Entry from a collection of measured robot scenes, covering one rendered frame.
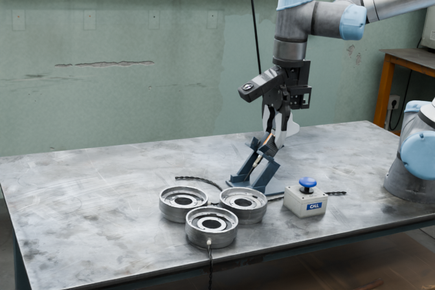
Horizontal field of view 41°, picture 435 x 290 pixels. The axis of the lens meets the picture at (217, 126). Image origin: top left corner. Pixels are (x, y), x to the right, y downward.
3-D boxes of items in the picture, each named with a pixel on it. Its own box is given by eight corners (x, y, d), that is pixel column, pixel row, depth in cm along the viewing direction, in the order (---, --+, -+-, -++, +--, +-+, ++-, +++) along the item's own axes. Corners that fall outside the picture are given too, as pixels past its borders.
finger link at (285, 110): (290, 131, 132) (290, 93, 131) (285, 132, 131) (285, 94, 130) (279, 128, 136) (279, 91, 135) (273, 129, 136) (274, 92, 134)
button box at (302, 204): (300, 218, 127) (302, 198, 126) (282, 204, 133) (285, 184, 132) (329, 213, 131) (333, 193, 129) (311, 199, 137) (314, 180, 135)
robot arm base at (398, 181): (415, 174, 156) (422, 140, 153) (459, 199, 143) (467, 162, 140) (371, 181, 149) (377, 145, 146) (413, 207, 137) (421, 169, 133)
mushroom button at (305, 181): (303, 204, 128) (305, 184, 127) (292, 196, 132) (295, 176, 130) (317, 201, 130) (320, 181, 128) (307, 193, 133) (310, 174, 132)
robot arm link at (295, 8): (314, -7, 122) (275, -11, 124) (308, 44, 126) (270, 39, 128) (320, -10, 129) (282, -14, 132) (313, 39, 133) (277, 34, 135)
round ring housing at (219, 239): (188, 221, 122) (189, 204, 121) (237, 226, 122) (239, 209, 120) (181, 247, 112) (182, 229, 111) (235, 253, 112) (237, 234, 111)
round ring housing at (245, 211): (245, 231, 120) (247, 213, 119) (208, 213, 126) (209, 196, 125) (275, 215, 128) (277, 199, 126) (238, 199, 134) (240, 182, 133)
